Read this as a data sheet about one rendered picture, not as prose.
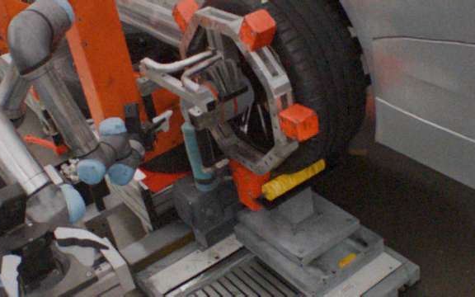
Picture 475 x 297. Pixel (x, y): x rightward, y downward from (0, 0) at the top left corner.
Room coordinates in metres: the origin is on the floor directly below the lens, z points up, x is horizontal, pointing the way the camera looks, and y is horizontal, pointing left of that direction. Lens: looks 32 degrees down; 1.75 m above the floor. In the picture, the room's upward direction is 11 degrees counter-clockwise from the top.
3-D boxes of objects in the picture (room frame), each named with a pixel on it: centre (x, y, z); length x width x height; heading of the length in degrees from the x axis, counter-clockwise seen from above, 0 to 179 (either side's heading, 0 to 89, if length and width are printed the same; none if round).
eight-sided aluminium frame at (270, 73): (1.79, -0.02, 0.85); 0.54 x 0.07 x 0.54; 30
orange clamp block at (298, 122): (1.52, -0.18, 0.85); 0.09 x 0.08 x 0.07; 30
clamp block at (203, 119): (1.54, 0.08, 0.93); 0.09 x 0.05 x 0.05; 120
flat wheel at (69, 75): (3.26, 0.60, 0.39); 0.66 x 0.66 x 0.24
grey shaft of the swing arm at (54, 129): (3.07, 1.03, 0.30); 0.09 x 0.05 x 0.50; 30
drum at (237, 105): (1.76, 0.04, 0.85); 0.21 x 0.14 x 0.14; 120
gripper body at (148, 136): (1.69, 0.31, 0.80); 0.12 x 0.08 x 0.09; 165
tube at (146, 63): (1.82, 0.14, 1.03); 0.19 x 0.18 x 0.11; 120
